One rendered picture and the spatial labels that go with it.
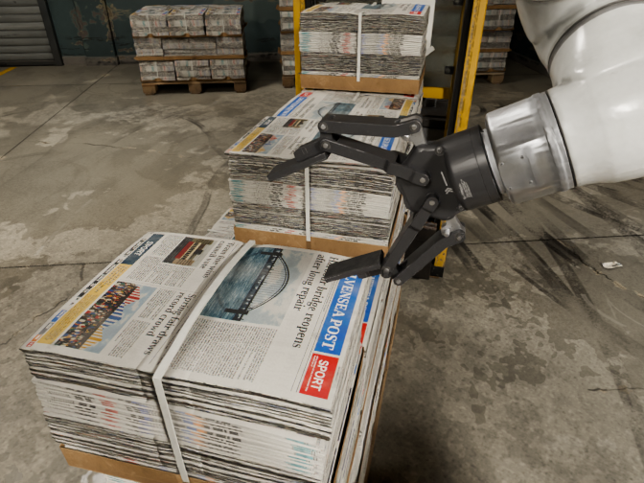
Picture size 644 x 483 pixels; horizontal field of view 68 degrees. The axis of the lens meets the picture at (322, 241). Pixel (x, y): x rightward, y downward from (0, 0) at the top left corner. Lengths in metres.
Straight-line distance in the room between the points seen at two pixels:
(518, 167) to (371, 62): 1.16
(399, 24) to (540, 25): 1.03
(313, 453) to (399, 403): 1.35
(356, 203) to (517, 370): 1.28
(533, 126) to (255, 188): 0.77
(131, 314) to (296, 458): 0.27
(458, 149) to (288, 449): 0.37
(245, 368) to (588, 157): 0.39
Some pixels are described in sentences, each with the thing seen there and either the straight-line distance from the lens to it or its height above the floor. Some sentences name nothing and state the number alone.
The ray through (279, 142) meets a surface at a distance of 1.14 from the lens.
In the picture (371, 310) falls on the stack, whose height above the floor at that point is 0.83.
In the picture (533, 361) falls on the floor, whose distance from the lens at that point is 2.21.
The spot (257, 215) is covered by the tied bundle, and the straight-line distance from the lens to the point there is 1.14.
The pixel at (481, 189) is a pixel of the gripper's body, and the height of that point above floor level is 1.27.
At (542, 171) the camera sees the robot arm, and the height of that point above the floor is 1.30.
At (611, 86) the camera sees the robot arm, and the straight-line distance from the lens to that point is 0.44.
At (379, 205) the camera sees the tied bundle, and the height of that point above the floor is 0.98.
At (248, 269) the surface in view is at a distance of 0.70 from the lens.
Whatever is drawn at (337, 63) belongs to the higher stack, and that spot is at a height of 1.14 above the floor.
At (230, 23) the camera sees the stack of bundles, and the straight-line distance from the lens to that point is 5.73.
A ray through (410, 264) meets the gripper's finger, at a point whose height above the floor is 1.17.
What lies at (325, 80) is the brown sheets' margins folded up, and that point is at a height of 1.09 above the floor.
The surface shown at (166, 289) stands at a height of 1.06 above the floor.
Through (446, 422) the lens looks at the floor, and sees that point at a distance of 1.89.
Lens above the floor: 1.46
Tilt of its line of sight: 32 degrees down
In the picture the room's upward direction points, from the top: straight up
